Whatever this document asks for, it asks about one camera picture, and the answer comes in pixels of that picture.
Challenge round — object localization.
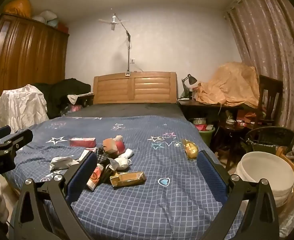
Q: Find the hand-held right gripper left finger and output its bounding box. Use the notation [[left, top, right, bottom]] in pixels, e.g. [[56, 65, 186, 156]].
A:
[[8, 152, 99, 240]]

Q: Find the blue checked star blanket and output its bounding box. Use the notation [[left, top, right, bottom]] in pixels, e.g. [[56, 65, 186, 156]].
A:
[[0, 115, 245, 240]]

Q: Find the grey patterned curtain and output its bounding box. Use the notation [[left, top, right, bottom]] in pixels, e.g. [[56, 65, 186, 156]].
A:
[[223, 0, 294, 140]]

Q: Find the orange brown block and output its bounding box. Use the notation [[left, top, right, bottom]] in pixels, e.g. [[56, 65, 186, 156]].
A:
[[102, 138, 117, 153]]

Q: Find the black clothing pile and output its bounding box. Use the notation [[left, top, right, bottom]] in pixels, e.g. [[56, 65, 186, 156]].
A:
[[30, 78, 92, 119]]

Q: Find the grey bed sheet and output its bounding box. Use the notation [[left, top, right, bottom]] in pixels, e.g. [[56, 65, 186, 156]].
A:
[[64, 103, 185, 119]]

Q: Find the dark wooden desk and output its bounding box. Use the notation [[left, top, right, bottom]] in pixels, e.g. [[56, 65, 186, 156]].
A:
[[177, 97, 245, 130]]

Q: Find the white plastic bucket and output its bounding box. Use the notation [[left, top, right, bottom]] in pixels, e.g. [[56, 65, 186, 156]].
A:
[[235, 151, 294, 204]]

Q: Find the red pouch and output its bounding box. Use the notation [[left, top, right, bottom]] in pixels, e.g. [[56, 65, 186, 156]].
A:
[[113, 135, 127, 154]]

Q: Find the white paper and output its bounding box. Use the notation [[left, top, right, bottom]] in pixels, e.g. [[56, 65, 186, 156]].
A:
[[49, 156, 80, 172]]

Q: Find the long red box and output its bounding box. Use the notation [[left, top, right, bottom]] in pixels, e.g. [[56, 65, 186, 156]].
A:
[[69, 137, 97, 147]]

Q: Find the orange plastic bag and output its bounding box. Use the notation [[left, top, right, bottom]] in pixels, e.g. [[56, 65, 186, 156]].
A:
[[4, 0, 33, 19]]

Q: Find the dark wooden chair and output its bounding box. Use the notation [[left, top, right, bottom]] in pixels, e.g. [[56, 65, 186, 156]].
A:
[[245, 75, 284, 130]]

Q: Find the black desk lamp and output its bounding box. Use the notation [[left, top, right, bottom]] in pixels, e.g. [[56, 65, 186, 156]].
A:
[[181, 74, 197, 98]]

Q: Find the white plastic bag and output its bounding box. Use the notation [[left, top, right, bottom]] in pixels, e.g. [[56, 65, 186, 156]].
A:
[[32, 10, 58, 23]]

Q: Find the black wicker basket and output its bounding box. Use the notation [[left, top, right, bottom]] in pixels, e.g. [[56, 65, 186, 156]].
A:
[[245, 127, 294, 155]]

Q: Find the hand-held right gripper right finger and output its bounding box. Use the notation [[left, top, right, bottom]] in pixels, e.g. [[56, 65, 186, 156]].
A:
[[197, 150, 280, 240]]

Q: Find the green waste bin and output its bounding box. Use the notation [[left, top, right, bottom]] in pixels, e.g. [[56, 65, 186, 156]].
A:
[[198, 126, 215, 146]]

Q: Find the white ceiling fan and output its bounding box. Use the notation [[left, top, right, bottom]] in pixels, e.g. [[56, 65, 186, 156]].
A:
[[98, 15, 130, 31]]

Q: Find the red and white packet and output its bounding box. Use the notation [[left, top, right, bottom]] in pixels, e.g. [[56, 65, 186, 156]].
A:
[[86, 164, 105, 191]]

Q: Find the white crumpled cloth cover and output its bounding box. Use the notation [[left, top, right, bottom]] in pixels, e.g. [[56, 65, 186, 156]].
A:
[[0, 84, 50, 133]]

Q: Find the white flat box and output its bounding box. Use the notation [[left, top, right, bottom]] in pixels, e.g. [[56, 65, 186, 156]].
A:
[[79, 148, 98, 161]]

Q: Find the small dark wooden table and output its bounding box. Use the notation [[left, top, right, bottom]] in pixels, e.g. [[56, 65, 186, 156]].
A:
[[213, 122, 250, 170]]

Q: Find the yellow snack packet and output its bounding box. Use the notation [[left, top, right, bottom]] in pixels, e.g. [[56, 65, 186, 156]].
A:
[[181, 139, 199, 159]]

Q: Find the dark plaid cloth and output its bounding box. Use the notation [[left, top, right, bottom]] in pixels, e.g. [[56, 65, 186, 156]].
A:
[[97, 146, 120, 182]]

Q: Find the brown wooden wardrobe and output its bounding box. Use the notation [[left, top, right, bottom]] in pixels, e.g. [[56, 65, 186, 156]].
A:
[[0, 14, 70, 130]]

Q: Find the orange cloth cover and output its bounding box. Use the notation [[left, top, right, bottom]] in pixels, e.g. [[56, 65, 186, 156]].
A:
[[193, 62, 260, 107]]

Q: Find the gold carton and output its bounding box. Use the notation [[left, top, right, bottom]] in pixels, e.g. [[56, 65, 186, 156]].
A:
[[109, 171, 147, 188]]

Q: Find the wooden headboard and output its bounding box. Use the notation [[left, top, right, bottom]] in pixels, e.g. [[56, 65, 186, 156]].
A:
[[93, 71, 178, 105]]

